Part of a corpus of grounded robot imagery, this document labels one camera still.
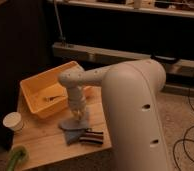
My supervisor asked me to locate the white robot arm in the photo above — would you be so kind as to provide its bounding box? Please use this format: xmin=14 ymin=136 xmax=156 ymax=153
xmin=58 ymin=59 xmax=172 ymax=171

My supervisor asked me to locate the black cable on floor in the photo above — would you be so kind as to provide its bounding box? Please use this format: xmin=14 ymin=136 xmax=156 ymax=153
xmin=172 ymin=61 xmax=194 ymax=164

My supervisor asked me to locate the upper shelf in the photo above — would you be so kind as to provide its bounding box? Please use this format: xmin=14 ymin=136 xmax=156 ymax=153
xmin=47 ymin=0 xmax=194 ymax=18

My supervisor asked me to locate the striped folded cloth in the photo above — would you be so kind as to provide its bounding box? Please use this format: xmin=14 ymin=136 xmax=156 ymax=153
xmin=79 ymin=131 xmax=104 ymax=145

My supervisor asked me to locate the small utensil in bin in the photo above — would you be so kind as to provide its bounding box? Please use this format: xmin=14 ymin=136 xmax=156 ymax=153
xmin=43 ymin=95 xmax=64 ymax=102

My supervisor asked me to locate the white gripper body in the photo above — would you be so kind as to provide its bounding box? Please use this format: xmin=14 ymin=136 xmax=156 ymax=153
xmin=67 ymin=86 xmax=86 ymax=115

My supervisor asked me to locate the white paper cup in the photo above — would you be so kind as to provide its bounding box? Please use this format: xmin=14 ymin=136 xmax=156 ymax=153
xmin=3 ymin=112 xmax=24 ymax=132

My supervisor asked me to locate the green curved object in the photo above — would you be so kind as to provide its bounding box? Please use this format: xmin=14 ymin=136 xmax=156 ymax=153
xmin=6 ymin=146 xmax=29 ymax=171

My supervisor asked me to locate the grey metal bench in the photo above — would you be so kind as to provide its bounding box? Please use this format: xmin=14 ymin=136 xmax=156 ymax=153
xmin=52 ymin=42 xmax=194 ymax=97

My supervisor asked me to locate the yellow plastic bin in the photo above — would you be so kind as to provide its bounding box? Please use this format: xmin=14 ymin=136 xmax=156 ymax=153
xmin=20 ymin=61 xmax=78 ymax=119

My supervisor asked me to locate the blue-grey towel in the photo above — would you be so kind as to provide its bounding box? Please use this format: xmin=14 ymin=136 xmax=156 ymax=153
xmin=58 ymin=112 xmax=89 ymax=145

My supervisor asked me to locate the metal pole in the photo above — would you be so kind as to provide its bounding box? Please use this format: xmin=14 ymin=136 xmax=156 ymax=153
xmin=53 ymin=0 xmax=66 ymax=45

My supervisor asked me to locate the black handle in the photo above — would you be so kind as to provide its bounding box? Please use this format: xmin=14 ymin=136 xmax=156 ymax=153
xmin=151 ymin=55 xmax=179 ymax=64

